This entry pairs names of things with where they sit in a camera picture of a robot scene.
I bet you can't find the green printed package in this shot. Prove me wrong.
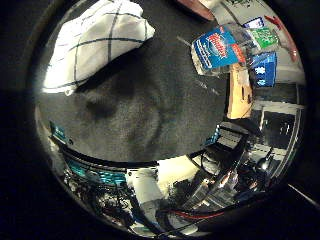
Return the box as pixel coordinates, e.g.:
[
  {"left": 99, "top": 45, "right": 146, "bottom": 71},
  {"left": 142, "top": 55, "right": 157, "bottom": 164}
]
[{"left": 249, "top": 27, "right": 280, "bottom": 50}]

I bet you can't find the clear plastic water bottle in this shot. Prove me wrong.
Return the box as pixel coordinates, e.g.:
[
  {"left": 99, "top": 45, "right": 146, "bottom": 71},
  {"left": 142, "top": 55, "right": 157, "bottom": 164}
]
[{"left": 190, "top": 23, "right": 255, "bottom": 77}]

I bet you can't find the red cable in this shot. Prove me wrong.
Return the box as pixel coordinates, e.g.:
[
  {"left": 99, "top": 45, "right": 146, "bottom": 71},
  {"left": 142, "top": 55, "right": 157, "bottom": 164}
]
[{"left": 166, "top": 209, "right": 226, "bottom": 222}]

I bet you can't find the computer monitor with blue screen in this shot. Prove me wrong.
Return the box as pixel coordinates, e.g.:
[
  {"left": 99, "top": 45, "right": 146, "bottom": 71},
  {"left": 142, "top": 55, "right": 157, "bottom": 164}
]
[{"left": 250, "top": 52, "right": 278, "bottom": 88}]

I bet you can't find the white checked cloth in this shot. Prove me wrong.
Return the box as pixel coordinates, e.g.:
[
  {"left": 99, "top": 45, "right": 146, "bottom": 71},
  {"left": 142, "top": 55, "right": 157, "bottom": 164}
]
[{"left": 42, "top": 0, "right": 156, "bottom": 96}]

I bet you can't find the teal aluminium table frame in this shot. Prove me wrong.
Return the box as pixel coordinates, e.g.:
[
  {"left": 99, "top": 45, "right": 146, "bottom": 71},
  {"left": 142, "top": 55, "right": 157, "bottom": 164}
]
[{"left": 49, "top": 120, "right": 129, "bottom": 186}]

